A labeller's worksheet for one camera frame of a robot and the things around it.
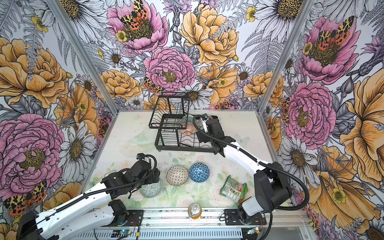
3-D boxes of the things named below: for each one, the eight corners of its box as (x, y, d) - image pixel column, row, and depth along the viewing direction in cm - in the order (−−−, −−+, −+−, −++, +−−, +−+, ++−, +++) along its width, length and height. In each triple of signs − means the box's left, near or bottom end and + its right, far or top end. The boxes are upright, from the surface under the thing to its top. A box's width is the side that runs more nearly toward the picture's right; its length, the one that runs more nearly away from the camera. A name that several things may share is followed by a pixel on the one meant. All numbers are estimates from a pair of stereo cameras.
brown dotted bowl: (166, 185, 86) (165, 182, 82) (168, 168, 92) (167, 165, 89) (187, 185, 86) (187, 182, 82) (188, 169, 93) (188, 165, 89)
